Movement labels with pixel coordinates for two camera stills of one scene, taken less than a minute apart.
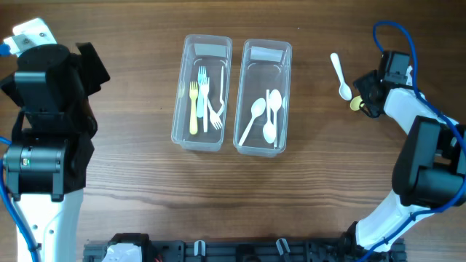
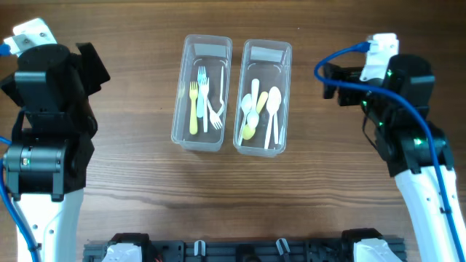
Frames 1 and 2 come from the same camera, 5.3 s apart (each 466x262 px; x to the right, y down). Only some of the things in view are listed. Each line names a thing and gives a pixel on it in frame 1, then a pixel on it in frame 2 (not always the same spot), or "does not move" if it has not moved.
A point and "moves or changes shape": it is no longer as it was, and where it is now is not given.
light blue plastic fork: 202,73 does not move
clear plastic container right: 262,97 does not move
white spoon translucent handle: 269,129 → 274,104
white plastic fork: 221,97 does not move
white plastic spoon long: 258,108 → 246,102
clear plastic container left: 201,108 does not move
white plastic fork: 214,117 does not move
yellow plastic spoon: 355,103 moves or changes shape
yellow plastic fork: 193,95 does not move
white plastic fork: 205,86 does not move
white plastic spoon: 275,101 does not move
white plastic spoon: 344,90 moves or changes shape
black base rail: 234,251 does not move
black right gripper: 369,93 → 344,84
